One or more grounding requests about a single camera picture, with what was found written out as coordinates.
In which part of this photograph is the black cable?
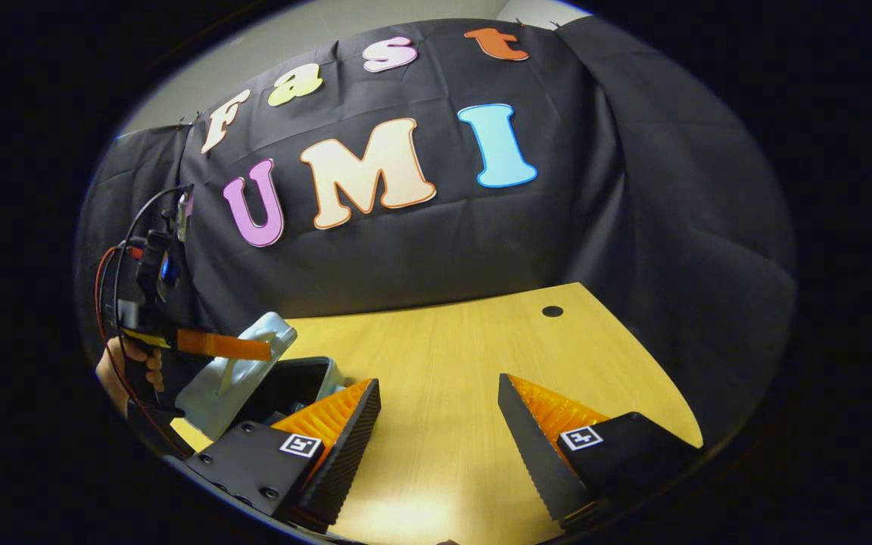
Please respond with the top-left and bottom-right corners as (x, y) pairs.
(113, 185), (195, 341)

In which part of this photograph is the red cable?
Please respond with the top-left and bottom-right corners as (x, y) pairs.
(94, 244), (187, 455)

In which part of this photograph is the light blue suitcase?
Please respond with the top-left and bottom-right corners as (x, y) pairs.
(173, 310), (346, 441)

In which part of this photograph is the black backdrop cloth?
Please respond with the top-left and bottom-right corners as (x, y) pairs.
(74, 17), (799, 447)

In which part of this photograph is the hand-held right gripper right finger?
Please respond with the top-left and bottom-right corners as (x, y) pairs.
(498, 372), (702, 531)

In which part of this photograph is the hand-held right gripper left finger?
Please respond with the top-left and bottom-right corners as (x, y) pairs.
(185, 377), (382, 531)

